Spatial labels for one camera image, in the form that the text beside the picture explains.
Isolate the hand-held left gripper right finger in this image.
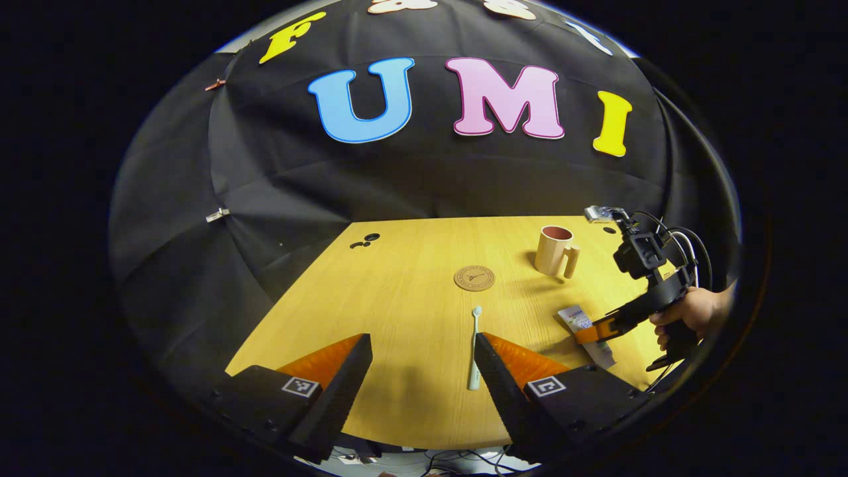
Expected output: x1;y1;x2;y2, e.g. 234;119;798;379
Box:
473;331;653;464

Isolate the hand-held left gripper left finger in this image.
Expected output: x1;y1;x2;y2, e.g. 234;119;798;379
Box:
212;333;374;464

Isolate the white toothpaste tube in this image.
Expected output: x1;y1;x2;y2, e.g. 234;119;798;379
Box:
556;305;617;370

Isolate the light green toothbrush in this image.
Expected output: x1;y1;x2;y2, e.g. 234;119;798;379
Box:
467;305;484;392

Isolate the beige cup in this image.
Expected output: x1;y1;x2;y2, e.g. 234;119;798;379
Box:
534;225;582;280

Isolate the round brown coaster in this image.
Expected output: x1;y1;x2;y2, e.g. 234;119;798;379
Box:
454;265;496;292

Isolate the wooden desktop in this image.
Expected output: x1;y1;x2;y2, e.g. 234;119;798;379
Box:
225;215;683;451

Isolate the black backdrop cloth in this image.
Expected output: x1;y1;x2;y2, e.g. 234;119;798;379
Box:
109;0;743;372

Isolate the white cable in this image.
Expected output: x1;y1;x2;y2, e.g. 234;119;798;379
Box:
668;231;700;286

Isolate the black cable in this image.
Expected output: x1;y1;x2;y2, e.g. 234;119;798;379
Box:
633;211;715;292

